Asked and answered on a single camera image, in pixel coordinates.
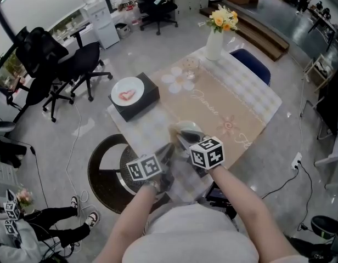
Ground black cable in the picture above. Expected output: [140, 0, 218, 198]
[262, 160, 314, 231]
[9, 140, 52, 210]

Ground plain white plate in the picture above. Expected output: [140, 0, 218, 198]
[173, 120, 205, 147]

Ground white bench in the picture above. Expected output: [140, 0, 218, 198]
[314, 138, 338, 169]

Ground black helmet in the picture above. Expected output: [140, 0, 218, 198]
[311, 215, 337, 241]

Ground person's right forearm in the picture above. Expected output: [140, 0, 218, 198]
[210, 165, 301, 263]

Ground black-framed window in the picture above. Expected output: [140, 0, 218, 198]
[0, 0, 137, 73]

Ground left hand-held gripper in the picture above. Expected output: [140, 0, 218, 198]
[126, 142, 176, 194]

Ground person's left forearm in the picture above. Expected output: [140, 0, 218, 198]
[94, 185, 159, 263]

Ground black office chair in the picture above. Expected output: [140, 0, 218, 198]
[15, 26, 114, 102]
[130, 0, 179, 36]
[5, 75, 75, 123]

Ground wooden step platform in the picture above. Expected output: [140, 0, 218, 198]
[199, 0, 290, 62]

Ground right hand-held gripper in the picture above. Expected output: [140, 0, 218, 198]
[176, 129, 225, 178]

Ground silver wrist bracelet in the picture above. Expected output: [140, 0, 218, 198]
[143, 180, 161, 193]

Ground white water dispenser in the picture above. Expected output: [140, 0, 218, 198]
[81, 0, 120, 50]

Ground long dark table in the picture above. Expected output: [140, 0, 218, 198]
[307, 8, 338, 52]

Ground white cable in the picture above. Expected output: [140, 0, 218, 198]
[66, 102, 90, 216]

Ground beige checked tablecloth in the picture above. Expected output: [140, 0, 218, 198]
[106, 47, 283, 207]

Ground yellow flower bouquet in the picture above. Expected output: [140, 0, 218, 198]
[206, 4, 239, 35]

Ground white plastic bags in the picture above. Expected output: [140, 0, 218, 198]
[108, 0, 141, 26]

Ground person's grey shirt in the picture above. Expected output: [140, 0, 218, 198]
[121, 203, 260, 263]

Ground white power strip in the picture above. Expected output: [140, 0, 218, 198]
[292, 151, 303, 170]

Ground blue chair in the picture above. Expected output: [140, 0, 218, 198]
[229, 48, 271, 87]

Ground small white bin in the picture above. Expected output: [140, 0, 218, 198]
[115, 22, 131, 39]

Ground black box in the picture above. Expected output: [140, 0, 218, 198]
[108, 72, 160, 123]

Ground white plate with red stain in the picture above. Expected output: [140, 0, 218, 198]
[110, 76, 145, 107]

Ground wooden rack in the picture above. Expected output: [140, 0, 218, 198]
[303, 53, 337, 93]

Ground dark wicker stool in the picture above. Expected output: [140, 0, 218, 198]
[87, 133, 172, 215]

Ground clear glass cup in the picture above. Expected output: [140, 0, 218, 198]
[181, 57, 201, 81]

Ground black folding chair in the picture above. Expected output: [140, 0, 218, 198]
[302, 70, 338, 141]

